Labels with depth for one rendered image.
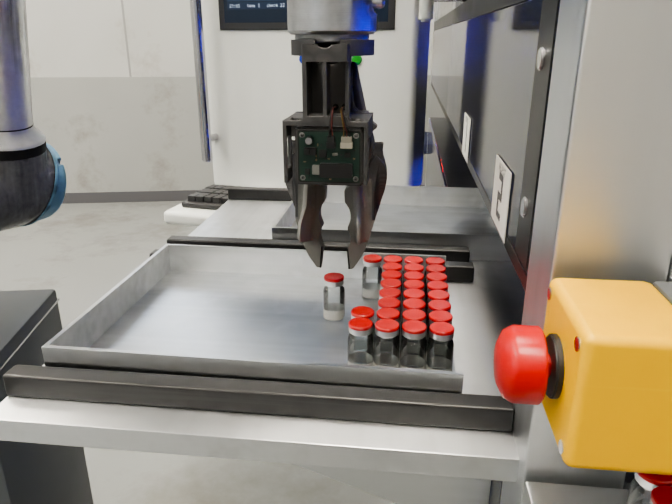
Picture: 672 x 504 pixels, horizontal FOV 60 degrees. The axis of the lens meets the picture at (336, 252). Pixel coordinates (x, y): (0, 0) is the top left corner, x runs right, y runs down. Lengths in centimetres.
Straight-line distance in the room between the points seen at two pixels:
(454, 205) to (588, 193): 69
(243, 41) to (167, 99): 309
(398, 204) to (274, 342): 52
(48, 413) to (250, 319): 21
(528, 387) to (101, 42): 438
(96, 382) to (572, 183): 37
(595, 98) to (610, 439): 17
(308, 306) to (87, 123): 408
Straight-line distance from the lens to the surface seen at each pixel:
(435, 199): 102
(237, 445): 46
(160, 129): 452
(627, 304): 32
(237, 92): 143
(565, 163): 35
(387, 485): 57
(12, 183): 90
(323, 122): 49
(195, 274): 74
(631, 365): 29
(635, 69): 35
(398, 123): 132
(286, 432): 45
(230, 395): 47
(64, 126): 469
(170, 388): 48
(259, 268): 72
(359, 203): 54
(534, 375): 30
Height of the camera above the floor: 115
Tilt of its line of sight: 20 degrees down
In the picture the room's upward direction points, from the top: straight up
